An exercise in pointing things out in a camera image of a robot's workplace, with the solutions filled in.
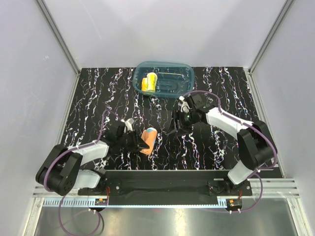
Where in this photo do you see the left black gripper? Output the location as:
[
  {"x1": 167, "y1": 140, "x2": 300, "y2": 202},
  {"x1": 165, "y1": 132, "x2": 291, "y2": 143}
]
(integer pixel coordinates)
[{"x1": 117, "y1": 129, "x2": 149, "y2": 152}]

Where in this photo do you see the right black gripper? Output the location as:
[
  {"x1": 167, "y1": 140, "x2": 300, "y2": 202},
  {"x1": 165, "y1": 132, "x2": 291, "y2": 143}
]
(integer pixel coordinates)
[{"x1": 166, "y1": 109, "x2": 197, "y2": 138}]

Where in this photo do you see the orange dotted towel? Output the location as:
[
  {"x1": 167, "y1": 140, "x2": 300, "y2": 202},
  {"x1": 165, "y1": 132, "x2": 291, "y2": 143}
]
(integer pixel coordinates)
[{"x1": 140, "y1": 127, "x2": 158, "y2": 155}]

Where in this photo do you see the yellow patterned towel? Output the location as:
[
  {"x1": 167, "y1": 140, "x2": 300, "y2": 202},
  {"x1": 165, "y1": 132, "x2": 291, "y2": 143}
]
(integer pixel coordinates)
[{"x1": 141, "y1": 72, "x2": 158, "y2": 92}]

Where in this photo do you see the teal plastic basin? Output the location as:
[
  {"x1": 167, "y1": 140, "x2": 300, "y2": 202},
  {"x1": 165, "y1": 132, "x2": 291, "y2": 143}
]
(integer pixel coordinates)
[{"x1": 132, "y1": 61, "x2": 195, "y2": 98}]

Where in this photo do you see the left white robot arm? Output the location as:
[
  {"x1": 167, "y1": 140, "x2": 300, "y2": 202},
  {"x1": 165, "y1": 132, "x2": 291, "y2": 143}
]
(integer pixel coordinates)
[{"x1": 35, "y1": 118, "x2": 157, "y2": 196}]

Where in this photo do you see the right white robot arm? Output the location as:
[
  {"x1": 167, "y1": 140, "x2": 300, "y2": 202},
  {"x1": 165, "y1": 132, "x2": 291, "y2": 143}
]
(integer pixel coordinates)
[{"x1": 168, "y1": 91, "x2": 278, "y2": 196}]

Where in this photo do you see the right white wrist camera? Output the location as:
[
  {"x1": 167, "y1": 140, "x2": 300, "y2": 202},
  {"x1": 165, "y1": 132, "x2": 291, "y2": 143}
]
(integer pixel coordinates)
[{"x1": 179, "y1": 96, "x2": 190, "y2": 113}]

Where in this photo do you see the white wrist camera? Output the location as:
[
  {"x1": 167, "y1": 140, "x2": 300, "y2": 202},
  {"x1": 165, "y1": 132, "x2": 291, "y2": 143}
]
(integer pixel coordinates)
[
  {"x1": 124, "y1": 118, "x2": 134, "y2": 132},
  {"x1": 179, "y1": 96, "x2": 190, "y2": 113}
]

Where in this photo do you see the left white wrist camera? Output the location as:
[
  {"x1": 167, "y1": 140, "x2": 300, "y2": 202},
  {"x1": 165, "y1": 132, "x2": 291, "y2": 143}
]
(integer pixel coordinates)
[{"x1": 124, "y1": 118, "x2": 134, "y2": 132}]

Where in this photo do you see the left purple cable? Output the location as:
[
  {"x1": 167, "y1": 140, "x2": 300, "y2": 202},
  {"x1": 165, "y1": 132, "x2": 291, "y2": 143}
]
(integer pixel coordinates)
[{"x1": 44, "y1": 109, "x2": 121, "y2": 234}]

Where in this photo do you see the purple cable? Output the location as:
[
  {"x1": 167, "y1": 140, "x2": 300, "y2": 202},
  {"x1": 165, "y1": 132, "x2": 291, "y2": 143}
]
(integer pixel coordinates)
[
  {"x1": 44, "y1": 109, "x2": 121, "y2": 234},
  {"x1": 181, "y1": 90, "x2": 279, "y2": 213}
]

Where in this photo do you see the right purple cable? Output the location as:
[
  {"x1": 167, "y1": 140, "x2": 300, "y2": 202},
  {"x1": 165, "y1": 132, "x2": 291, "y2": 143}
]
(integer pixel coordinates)
[{"x1": 181, "y1": 90, "x2": 279, "y2": 213}]

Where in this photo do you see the aluminium front rail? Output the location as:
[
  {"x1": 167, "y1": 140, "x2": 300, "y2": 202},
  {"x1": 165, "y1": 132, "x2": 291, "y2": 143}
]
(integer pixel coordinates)
[{"x1": 33, "y1": 178, "x2": 299, "y2": 208}]

